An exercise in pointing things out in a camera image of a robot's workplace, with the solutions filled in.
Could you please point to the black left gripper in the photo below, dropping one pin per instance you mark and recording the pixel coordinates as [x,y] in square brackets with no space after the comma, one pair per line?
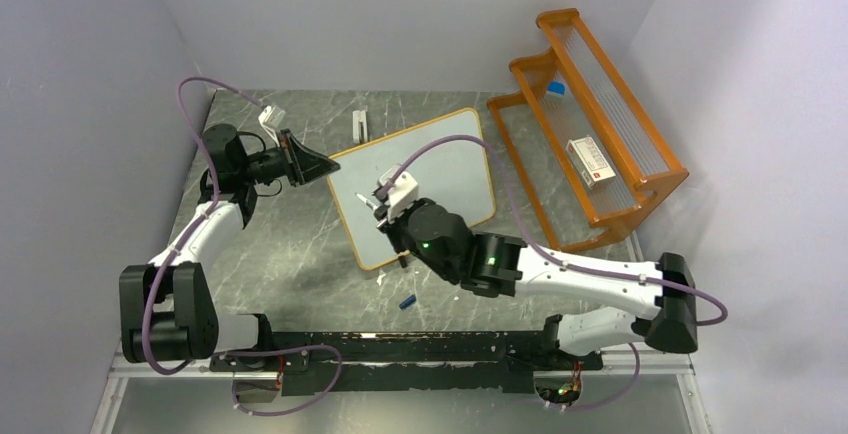
[302,164]

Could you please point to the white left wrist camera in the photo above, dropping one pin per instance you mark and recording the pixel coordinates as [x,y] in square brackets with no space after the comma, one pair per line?
[270,120]

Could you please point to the blue marker cap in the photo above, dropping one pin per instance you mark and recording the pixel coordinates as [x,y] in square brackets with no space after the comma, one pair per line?
[408,302]

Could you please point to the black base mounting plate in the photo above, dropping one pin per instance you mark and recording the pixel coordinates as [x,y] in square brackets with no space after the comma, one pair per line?
[356,361]

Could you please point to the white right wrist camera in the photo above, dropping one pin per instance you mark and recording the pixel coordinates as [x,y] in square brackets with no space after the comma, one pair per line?
[396,191]

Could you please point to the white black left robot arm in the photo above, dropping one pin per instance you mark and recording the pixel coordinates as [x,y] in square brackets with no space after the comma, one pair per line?
[166,310]

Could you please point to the yellow-framed whiteboard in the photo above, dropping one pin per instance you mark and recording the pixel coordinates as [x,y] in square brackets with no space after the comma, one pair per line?
[456,175]

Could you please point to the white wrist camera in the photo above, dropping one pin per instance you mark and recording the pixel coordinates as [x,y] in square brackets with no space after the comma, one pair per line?
[270,120]
[396,191]

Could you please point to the white blue whiteboard marker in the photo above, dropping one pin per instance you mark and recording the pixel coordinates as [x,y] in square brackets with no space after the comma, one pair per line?
[370,204]

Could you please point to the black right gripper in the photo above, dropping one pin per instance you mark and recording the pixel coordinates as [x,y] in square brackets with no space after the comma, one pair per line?
[390,227]

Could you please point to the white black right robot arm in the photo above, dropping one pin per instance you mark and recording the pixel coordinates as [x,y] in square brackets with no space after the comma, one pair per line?
[649,302]

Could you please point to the blue-capped item on shelf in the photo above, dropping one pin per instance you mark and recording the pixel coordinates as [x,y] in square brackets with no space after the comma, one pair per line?
[555,88]

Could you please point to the white red box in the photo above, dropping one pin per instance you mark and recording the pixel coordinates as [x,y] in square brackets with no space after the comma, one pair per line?
[589,162]

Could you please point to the white whiteboard eraser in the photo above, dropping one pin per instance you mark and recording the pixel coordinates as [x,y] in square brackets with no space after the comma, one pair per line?
[359,126]

